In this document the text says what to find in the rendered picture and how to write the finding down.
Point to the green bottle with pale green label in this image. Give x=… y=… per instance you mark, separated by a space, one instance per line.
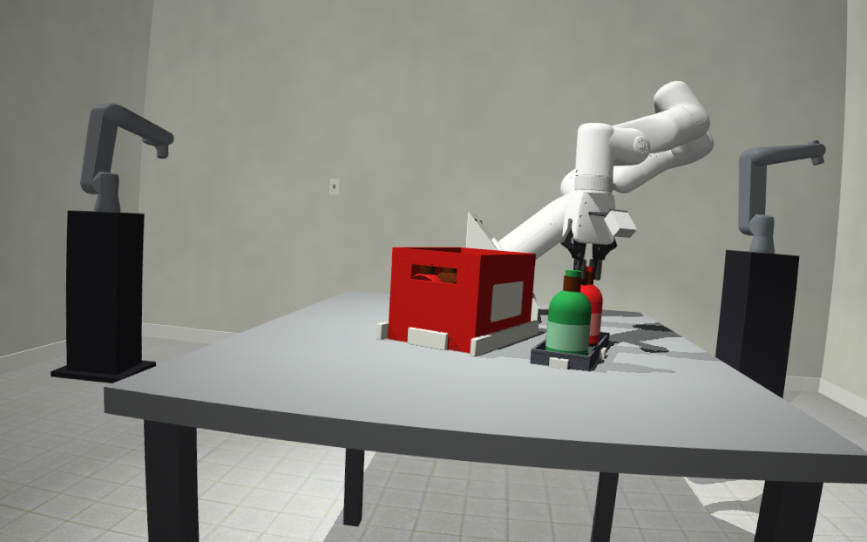
x=569 y=318

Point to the brown bottle with cream cap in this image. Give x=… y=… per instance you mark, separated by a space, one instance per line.
x=448 y=275

